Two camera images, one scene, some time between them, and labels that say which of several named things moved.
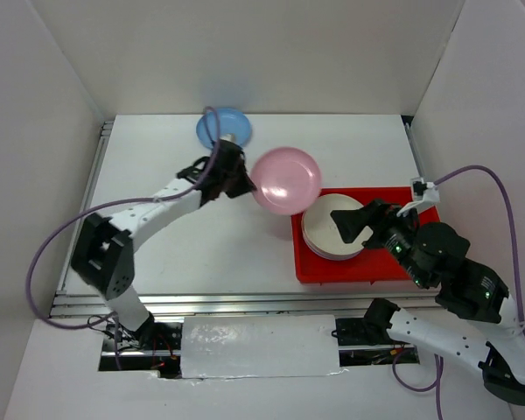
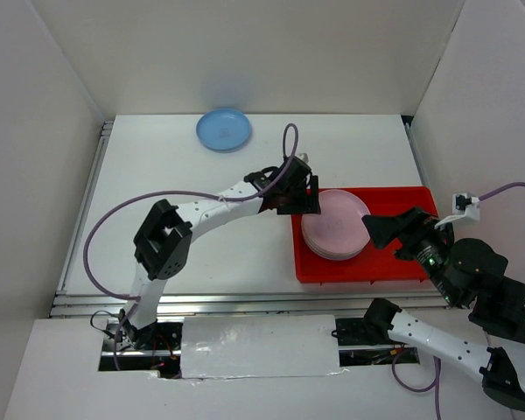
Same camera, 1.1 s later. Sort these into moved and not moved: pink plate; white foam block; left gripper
Moved: left gripper; pink plate
Not moved: white foam block
